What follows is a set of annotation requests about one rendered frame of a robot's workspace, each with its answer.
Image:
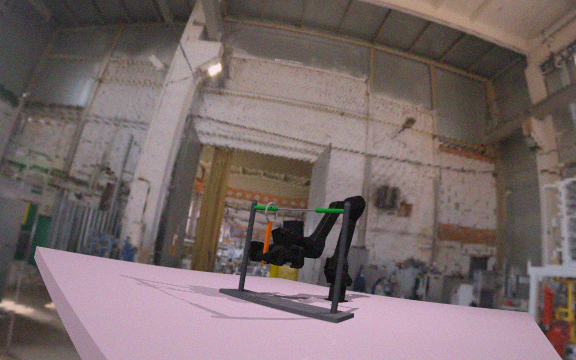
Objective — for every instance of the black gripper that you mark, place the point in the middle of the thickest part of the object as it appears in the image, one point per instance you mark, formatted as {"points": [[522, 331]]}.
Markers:
{"points": [[277, 255]]}

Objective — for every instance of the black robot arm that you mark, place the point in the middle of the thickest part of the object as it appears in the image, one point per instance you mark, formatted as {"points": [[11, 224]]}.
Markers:
{"points": [[292, 233]]}

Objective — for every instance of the orange handle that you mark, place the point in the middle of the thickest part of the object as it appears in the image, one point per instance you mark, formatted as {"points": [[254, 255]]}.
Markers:
{"points": [[268, 228]]}

